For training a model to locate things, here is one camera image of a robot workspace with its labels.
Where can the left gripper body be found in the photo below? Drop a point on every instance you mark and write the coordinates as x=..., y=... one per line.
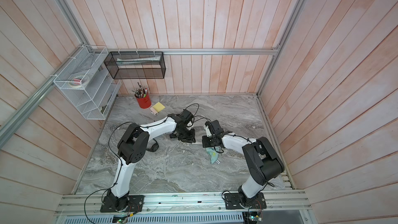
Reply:
x=186, y=135

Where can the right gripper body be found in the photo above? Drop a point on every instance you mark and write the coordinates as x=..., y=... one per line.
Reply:
x=209, y=141

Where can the teal microfiber cloth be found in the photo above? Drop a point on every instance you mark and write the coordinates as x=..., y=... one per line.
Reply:
x=214, y=153

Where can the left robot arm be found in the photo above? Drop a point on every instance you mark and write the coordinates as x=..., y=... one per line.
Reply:
x=133, y=146

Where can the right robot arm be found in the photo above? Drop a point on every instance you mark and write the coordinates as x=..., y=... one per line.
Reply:
x=262, y=160

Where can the yellow sticky note pad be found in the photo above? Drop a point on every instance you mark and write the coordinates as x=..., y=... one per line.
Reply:
x=158, y=107

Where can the red pen holder cup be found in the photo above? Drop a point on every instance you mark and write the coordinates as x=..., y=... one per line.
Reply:
x=144, y=102

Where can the tape roll on shelf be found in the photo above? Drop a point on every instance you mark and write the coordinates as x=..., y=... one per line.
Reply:
x=78, y=81

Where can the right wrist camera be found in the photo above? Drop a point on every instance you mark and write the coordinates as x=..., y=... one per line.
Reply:
x=207, y=127

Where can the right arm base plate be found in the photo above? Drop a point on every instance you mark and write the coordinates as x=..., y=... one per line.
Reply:
x=240, y=201

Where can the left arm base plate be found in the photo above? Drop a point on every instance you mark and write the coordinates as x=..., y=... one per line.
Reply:
x=124, y=204

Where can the black mesh wall basket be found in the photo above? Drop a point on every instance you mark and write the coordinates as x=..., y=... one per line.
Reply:
x=136, y=64

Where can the white wire wall shelf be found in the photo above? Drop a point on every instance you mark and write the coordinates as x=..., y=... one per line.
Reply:
x=95, y=100

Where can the aluminium front rail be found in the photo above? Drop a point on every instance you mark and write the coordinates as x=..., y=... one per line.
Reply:
x=188, y=202

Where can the aluminium wall frame rail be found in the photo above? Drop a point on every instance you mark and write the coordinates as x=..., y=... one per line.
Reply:
x=17, y=119

